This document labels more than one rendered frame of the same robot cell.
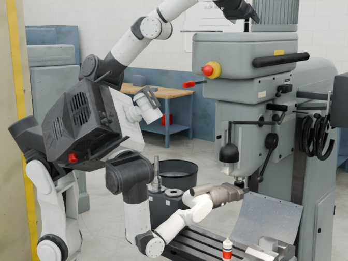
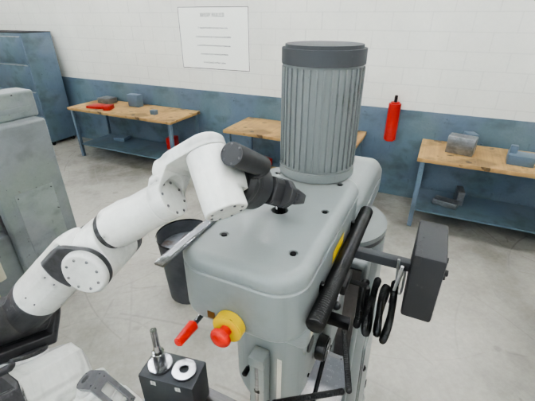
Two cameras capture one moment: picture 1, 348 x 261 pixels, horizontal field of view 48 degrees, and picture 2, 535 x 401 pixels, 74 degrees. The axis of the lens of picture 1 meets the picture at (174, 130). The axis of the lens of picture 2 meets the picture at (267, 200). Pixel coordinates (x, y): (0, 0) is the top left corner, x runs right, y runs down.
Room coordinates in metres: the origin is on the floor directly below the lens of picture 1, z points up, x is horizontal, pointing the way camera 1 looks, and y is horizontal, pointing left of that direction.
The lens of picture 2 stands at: (0.93, -0.10, 2.27)
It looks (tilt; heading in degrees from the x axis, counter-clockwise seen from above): 28 degrees down; 346
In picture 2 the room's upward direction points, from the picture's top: straight up
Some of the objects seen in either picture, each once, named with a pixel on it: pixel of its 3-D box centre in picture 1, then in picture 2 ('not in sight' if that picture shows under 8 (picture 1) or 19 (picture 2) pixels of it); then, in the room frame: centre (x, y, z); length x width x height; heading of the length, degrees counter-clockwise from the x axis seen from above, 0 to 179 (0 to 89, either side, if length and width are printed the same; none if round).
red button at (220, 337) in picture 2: (208, 70); (222, 335); (1.38, -0.12, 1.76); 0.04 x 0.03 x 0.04; 51
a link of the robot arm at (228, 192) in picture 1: (223, 194); not in sight; (1.52, -0.21, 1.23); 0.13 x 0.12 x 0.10; 36
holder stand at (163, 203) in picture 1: (165, 207); (175, 383); (1.87, 0.05, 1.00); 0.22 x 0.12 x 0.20; 61
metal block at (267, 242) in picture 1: (268, 246); not in sight; (1.48, -0.40, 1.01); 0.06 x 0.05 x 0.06; 49
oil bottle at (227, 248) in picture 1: (227, 248); not in sight; (1.55, -0.24, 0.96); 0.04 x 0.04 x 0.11
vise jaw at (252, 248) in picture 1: (261, 255); not in sight; (1.44, -0.36, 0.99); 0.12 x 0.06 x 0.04; 49
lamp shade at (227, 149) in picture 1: (229, 151); not in sight; (1.35, -0.20, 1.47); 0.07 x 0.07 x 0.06
